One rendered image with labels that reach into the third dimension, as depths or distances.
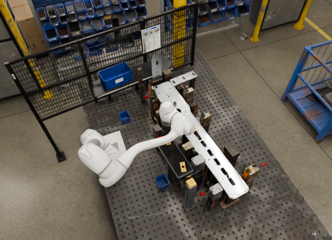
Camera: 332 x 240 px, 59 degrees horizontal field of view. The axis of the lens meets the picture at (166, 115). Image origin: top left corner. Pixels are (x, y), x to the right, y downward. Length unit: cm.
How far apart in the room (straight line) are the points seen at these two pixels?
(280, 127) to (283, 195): 151
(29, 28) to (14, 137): 166
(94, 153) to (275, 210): 164
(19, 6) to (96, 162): 373
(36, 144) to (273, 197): 290
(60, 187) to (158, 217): 149
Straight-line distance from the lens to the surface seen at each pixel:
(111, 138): 274
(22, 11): 509
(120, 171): 195
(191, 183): 223
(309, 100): 441
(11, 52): 412
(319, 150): 417
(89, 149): 191
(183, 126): 194
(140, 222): 262
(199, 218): 263
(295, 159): 396
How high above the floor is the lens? 317
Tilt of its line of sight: 52 degrees down
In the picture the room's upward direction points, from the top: 1 degrees counter-clockwise
